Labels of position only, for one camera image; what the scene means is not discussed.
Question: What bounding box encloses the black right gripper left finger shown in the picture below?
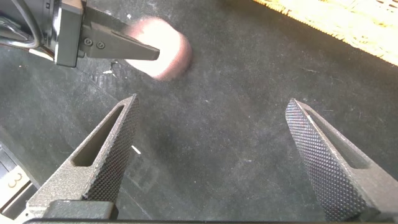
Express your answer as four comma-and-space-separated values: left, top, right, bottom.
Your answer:
15, 94, 141, 221

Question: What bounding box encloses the grey robot chassis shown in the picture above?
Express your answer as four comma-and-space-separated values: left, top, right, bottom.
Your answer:
0, 141, 42, 220

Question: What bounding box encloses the black tablecloth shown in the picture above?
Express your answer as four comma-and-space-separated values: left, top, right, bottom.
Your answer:
0, 0, 398, 224

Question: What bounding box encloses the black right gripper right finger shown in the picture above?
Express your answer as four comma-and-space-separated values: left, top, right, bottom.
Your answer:
284, 97, 398, 222

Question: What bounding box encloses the pale purple egg-shaped ball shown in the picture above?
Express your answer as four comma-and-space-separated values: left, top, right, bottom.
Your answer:
125, 17, 193, 82

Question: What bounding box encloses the wicker basket with brown handles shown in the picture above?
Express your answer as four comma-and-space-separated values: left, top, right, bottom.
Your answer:
253, 0, 398, 67

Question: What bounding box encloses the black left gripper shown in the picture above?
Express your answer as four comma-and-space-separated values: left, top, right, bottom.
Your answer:
51, 0, 161, 68

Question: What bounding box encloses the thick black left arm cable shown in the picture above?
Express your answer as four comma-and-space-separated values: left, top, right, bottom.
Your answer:
0, 0, 43, 50

